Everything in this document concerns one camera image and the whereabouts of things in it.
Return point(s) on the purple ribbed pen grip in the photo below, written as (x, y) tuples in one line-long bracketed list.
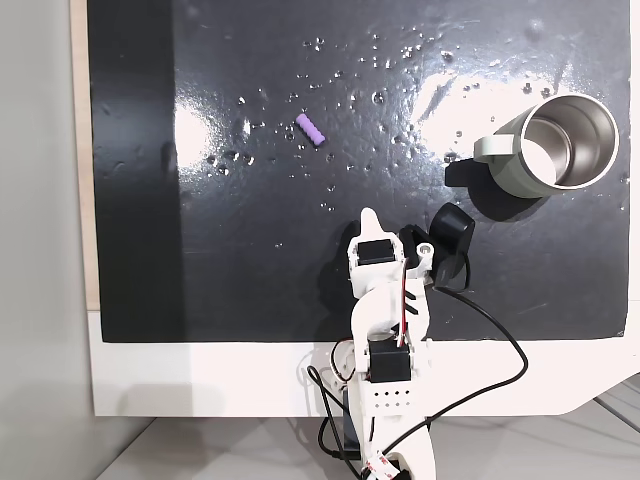
[(311, 130)]

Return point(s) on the black glossy mat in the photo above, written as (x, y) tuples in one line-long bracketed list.
[(250, 260)]

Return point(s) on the black oval camera box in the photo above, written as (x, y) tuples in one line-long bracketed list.
[(450, 226)]

